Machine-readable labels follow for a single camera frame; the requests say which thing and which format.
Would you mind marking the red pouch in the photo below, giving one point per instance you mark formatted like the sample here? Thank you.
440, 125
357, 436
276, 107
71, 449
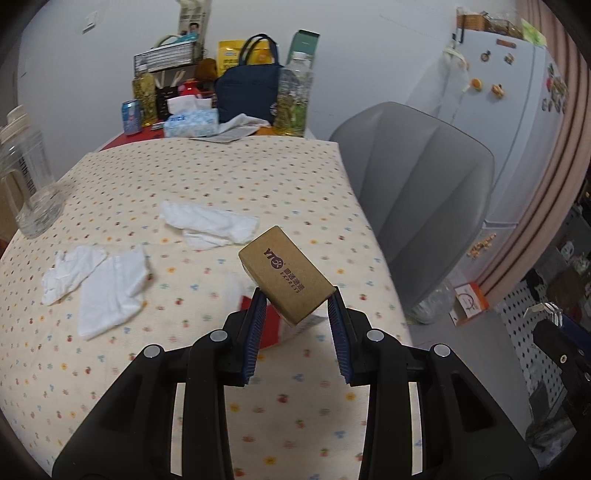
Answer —
190, 87

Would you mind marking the cluster of fridge magnets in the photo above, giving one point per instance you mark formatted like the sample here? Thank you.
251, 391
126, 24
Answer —
556, 87

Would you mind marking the tall green box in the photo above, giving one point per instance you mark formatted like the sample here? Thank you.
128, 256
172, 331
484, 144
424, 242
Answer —
304, 44

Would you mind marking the black pen holder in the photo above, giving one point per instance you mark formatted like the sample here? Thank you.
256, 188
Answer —
164, 99

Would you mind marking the floral tablecloth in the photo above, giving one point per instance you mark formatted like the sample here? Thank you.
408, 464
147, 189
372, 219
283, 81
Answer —
231, 175

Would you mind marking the round orange magnet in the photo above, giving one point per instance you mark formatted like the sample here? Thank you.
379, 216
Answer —
475, 84

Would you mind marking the cluttered dark shelf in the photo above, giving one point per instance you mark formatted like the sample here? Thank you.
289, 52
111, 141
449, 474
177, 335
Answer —
577, 221

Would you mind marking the orange and white box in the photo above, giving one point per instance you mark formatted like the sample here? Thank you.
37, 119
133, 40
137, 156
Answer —
471, 302

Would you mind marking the white light switch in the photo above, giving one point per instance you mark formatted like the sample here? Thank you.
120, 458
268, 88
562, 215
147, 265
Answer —
91, 21

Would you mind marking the white hanging bag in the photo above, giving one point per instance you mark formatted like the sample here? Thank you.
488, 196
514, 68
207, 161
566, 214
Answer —
455, 60

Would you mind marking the white paper napkin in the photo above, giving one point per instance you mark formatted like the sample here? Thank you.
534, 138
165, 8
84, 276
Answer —
111, 300
71, 274

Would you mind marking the white refrigerator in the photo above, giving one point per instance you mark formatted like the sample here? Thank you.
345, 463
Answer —
508, 138

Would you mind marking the clear plastic bag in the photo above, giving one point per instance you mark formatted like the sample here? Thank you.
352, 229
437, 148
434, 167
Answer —
431, 304

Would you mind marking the red packet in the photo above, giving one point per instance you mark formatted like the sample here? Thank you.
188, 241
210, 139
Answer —
272, 327

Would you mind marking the large clear plastic bottle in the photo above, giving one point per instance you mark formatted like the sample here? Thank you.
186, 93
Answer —
293, 101

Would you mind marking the blue drink can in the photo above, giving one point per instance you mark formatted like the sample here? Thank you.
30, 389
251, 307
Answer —
131, 117

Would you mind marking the grey upholstered chair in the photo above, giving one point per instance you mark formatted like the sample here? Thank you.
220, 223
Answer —
415, 184

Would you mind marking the light green box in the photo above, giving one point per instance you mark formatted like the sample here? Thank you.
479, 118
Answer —
533, 32

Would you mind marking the navy lunch bag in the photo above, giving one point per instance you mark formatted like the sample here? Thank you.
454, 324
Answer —
244, 92

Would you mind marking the yellow snack packet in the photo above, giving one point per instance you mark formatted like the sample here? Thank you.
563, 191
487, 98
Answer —
228, 55

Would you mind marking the brown wicker basket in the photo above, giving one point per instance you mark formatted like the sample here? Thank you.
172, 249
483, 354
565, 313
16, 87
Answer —
471, 23

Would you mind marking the clear plastic water jug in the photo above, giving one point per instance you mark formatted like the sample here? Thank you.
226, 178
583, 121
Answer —
32, 184

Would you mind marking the gold dragon magnet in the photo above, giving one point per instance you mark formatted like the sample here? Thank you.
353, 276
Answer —
482, 244

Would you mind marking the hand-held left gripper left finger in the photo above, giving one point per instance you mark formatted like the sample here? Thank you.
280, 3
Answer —
254, 341

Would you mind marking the small cardboard box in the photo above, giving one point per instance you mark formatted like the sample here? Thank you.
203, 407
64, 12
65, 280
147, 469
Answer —
286, 277

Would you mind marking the crumpled white tissue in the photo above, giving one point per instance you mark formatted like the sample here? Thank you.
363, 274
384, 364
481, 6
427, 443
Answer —
207, 226

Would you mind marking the yellow figure magnet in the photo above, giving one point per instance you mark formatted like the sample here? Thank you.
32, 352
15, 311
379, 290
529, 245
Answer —
497, 90

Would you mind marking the brown shipping carton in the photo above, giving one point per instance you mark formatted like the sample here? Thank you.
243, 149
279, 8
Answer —
565, 288

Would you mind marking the white cloth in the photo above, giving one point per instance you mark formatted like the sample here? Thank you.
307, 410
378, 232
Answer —
242, 123

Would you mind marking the small yellow oil bottle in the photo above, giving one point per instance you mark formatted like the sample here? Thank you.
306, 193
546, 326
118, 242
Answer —
144, 97

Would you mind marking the blue tissue box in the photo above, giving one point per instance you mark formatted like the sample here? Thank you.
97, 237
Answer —
191, 122

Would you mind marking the brown plush toy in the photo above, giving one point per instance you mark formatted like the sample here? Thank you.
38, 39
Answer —
205, 69

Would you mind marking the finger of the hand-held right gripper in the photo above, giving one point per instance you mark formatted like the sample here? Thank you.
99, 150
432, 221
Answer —
568, 353
577, 325

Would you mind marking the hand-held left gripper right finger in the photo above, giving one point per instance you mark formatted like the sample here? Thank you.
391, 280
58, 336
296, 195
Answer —
339, 341

